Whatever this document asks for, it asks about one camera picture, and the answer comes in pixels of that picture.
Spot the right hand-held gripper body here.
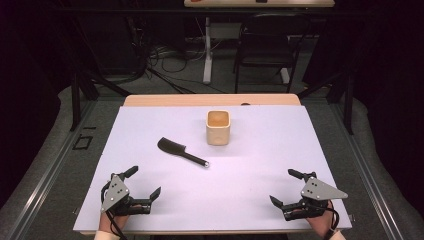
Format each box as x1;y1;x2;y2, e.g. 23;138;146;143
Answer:
281;171;349;222

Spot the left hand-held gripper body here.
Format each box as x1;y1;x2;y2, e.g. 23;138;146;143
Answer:
99;172;153;217

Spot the black spatula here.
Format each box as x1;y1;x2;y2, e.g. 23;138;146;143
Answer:
156;136;211;168

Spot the beige square cup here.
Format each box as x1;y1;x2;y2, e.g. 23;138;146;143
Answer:
205;109;232;146

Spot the person's left hand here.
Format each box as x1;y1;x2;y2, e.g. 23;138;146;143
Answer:
98;203;144;234

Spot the person's right hand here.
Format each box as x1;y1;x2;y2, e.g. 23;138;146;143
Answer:
304;199;336;240

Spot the black metal stand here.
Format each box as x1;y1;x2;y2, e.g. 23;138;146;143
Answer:
296;71;356;136
68;71;132;133

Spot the white desk leg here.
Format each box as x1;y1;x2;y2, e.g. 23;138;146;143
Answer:
279;66;291;85
202;16;214;85

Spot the wooden table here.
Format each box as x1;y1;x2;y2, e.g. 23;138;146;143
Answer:
72;93;354;236

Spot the black chair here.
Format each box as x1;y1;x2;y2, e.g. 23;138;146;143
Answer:
233;13;313;94

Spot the light wooden desk top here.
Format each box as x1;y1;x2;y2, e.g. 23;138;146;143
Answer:
183;0;336;8

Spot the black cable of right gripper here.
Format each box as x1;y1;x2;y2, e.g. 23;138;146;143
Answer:
324;199;340;240

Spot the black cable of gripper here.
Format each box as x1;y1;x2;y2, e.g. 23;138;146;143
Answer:
324;199;340;240
100;181;129;240

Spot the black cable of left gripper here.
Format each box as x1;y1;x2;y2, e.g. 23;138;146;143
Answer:
100;181;129;240

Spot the metal floor rail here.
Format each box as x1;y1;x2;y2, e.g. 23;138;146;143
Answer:
6;99;98;240
328;99;406;240

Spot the bundle of floor cables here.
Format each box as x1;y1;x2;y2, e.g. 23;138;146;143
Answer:
146;39;228;95

